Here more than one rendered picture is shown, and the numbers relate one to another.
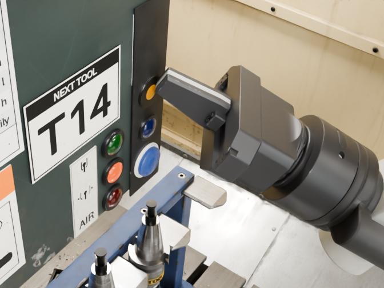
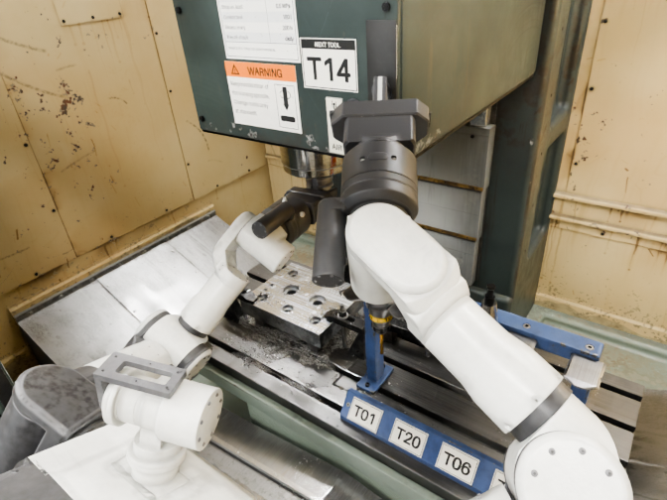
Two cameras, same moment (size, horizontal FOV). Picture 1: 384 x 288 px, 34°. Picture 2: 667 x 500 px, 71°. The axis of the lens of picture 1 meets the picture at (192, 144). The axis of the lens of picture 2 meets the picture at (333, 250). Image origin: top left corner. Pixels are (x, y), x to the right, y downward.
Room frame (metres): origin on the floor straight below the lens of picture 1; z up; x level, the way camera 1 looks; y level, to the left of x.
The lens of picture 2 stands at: (0.44, -0.62, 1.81)
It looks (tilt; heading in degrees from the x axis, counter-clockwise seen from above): 31 degrees down; 98
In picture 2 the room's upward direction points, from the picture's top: 5 degrees counter-clockwise
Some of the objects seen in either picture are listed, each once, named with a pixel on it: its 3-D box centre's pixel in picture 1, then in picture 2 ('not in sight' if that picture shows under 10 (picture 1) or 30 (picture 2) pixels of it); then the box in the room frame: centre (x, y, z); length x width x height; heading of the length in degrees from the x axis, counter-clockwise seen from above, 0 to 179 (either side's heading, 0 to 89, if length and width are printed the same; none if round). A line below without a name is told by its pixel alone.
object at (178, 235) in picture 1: (169, 232); (515, 348); (0.66, 0.02, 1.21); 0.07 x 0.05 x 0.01; 60
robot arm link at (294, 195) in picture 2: not in sight; (298, 209); (0.24, 0.28, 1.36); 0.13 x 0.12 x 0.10; 158
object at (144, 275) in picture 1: (126, 278); not in sight; (0.56, 0.07, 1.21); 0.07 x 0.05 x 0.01; 60
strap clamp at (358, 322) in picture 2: not in sight; (345, 326); (0.32, 0.34, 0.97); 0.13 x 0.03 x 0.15; 150
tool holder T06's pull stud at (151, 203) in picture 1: (151, 211); (489, 294); (0.61, 0.05, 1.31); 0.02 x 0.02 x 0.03
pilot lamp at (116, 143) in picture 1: (114, 144); not in sight; (0.39, 0.06, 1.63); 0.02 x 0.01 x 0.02; 150
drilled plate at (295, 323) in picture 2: not in sight; (304, 301); (0.18, 0.46, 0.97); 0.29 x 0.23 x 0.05; 150
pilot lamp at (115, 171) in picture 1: (114, 172); not in sight; (0.39, 0.06, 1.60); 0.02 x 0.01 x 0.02; 150
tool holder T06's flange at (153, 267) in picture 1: (148, 254); not in sight; (0.61, 0.05, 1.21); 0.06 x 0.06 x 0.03
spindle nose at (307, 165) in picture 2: not in sight; (315, 139); (0.28, 0.37, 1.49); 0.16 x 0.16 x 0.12
